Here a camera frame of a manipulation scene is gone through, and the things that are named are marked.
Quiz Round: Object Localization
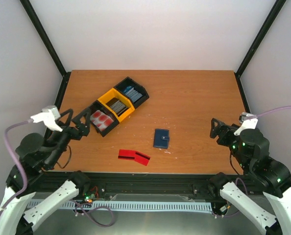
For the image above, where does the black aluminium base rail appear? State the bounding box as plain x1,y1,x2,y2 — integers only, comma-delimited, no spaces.
23,171,282,196

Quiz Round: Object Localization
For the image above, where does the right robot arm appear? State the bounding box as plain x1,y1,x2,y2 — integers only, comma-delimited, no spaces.
208,114,291,235

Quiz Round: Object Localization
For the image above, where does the left black bin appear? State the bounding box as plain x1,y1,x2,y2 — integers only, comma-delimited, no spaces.
89,100,119,137

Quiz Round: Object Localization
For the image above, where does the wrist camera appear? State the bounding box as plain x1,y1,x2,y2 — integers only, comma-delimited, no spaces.
30,105,63,132
234,112,258,136

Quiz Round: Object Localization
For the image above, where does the dark card stack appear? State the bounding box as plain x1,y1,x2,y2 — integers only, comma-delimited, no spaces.
106,97,128,116

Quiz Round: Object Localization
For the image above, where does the red black-stripe credit card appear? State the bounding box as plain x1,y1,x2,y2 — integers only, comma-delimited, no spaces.
134,151,150,166

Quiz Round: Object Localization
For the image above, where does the black frame post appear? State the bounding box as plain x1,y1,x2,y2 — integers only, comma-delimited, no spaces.
235,0,286,79
20,0,69,80

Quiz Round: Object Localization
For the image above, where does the left black frame post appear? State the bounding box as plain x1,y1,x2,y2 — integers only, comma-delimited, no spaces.
20,0,69,80

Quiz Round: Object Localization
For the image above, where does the blue leather card holder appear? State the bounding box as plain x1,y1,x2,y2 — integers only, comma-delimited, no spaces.
153,129,170,149

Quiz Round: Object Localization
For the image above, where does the black bin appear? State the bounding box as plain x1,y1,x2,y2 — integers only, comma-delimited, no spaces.
89,100,119,137
114,77,149,109

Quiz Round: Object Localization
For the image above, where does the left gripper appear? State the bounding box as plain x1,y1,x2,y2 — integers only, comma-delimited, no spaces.
47,107,93,167

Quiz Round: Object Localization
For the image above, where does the yellow middle bin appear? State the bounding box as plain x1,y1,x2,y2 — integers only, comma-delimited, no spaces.
97,88,135,122

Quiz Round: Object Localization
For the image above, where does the blue card stack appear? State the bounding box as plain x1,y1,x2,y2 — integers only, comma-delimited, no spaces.
123,86,143,102

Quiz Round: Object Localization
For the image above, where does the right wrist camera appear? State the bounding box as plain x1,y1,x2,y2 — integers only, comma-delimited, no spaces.
234,112,258,136

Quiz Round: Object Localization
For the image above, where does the light blue cable duct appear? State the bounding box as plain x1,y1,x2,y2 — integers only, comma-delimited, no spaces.
27,198,213,213

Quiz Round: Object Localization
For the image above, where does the white red card stack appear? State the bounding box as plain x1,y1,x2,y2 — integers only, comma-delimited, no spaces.
90,110,114,131

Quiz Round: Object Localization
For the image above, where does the right black frame post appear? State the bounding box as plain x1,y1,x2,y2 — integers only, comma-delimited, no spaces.
235,0,286,79

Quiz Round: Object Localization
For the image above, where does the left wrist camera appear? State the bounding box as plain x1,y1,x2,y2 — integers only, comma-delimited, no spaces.
30,105,63,132

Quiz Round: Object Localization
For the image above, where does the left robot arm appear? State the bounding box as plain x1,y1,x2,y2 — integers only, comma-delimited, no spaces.
0,106,91,235

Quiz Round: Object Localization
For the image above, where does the right black bin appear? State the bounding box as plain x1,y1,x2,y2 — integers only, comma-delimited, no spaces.
114,77,149,109

